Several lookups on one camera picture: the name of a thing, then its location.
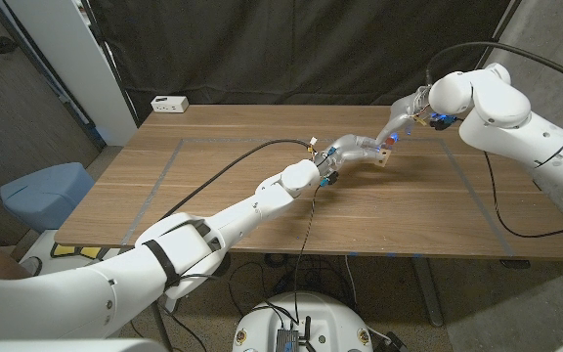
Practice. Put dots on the small wooden block with holes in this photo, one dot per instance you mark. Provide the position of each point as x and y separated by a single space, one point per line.
384 157

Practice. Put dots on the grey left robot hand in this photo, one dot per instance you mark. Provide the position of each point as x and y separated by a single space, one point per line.
345 149

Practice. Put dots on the white power strip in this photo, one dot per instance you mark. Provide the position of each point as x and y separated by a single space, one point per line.
169 103

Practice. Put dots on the white cabinet panel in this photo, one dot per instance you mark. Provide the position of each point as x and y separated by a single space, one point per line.
76 63

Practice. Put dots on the grey electronics box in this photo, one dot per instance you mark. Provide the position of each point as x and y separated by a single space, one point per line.
287 339

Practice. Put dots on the blue padded stool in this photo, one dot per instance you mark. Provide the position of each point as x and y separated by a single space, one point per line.
42 195

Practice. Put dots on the black wall rail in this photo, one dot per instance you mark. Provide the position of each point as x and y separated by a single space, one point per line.
42 73

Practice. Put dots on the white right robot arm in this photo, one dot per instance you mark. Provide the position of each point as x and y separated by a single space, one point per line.
516 122

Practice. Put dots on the black curtain backdrop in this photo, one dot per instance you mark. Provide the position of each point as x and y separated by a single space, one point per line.
301 49

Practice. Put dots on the black frame pole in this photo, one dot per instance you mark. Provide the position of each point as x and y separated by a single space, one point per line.
110 63
499 24

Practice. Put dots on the grey table leg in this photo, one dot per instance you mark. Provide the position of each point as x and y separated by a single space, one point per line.
428 293

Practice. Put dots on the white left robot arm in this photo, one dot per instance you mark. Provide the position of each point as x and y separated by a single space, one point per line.
242 220

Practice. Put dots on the grey black sneaker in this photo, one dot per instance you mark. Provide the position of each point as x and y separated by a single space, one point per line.
31 266

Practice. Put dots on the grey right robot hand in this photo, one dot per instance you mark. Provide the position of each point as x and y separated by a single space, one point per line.
401 115

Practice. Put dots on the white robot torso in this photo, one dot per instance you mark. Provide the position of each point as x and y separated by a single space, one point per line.
320 318

